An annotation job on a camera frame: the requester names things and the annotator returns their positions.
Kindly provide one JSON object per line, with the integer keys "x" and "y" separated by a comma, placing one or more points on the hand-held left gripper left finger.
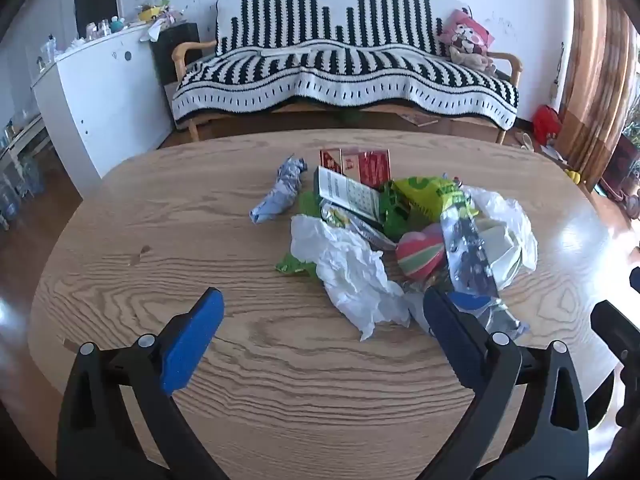
{"x": 195, "y": 340}

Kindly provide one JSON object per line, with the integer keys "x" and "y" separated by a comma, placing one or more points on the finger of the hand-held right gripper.
{"x": 615, "y": 327}
{"x": 635, "y": 280}

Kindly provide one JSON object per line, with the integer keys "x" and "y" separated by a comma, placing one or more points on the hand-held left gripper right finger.
{"x": 450, "y": 340}

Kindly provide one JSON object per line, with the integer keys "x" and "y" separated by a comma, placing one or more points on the clear plastic bottle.
{"x": 467, "y": 260}

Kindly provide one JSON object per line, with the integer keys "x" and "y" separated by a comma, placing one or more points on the pink green striped ball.
{"x": 420, "y": 255}

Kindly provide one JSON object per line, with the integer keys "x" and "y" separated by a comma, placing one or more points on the white paper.
{"x": 350, "y": 270}

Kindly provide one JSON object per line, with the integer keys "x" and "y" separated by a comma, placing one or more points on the small green wrapper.
{"x": 292, "y": 262}

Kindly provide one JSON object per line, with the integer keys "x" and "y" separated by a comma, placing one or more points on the white plastic bag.
{"x": 505, "y": 220}

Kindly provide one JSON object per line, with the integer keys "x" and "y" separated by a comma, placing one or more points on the green snack bag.
{"x": 425, "y": 195}

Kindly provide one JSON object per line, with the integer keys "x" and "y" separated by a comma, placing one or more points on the bluish purple wrapper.
{"x": 280, "y": 190}

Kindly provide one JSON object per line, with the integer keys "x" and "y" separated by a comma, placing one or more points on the white green medicine box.
{"x": 345, "y": 192}

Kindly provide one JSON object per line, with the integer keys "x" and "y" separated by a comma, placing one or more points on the red and white carton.
{"x": 372, "y": 167}

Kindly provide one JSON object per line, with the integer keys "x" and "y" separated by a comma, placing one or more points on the oval wooden table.
{"x": 250, "y": 360}

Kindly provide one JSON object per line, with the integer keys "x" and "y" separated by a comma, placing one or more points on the potted plant red pot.
{"x": 622, "y": 160}

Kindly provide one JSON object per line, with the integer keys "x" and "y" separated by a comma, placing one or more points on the yellow toy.
{"x": 574, "y": 176}

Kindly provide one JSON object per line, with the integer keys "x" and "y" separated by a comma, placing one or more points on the red bag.
{"x": 547, "y": 125}

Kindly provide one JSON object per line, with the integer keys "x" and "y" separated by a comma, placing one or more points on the beige slipper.
{"x": 524, "y": 140}

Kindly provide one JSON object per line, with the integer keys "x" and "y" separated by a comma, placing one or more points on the brown curtain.
{"x": 595, "y": 85}

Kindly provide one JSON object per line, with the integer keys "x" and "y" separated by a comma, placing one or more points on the flat cardboard piece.
{"x": 420, "y": 119}

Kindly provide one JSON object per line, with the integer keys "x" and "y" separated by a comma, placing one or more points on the large water bottles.
{"x": 20, "y": 195}

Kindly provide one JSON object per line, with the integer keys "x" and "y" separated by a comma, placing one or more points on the white cabinet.
{"x": 100, "y": 110}

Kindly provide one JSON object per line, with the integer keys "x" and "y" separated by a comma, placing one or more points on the beige plush toy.
{"x": 472, "y": 63}

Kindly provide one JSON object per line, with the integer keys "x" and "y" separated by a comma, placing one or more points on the sofa with striped blanket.
{"x": 350, "y": 75}

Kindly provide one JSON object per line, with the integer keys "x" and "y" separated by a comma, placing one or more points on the black speaker box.
{"x": 175, "y": 50}

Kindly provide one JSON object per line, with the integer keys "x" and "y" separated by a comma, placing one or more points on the pink cartoon pillow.
{"x": 465, "y": 35}

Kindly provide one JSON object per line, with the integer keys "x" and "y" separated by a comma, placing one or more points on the pile of small toys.
{"x": 152, "y": 12}

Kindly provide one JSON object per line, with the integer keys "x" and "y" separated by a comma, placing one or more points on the wooden sofa frame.
{"x": 186, "y": 51}

